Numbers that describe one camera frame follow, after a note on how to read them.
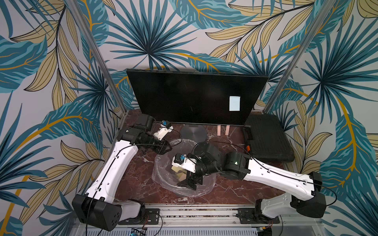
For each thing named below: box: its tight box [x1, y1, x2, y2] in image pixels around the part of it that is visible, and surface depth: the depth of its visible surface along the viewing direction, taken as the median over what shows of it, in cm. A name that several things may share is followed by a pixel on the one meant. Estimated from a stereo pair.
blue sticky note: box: [229, 95, 241, 112], surface depth 73 cm
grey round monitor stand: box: [180, 123, 208, 144], surface depth 107 cm
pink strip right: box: [224, 124, 230, 136], surface depth 92 cm
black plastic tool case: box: [243, 114, 296, 163], surface depth 95 cm
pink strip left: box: [217, 124, 221, 137], surface depth 94 cm
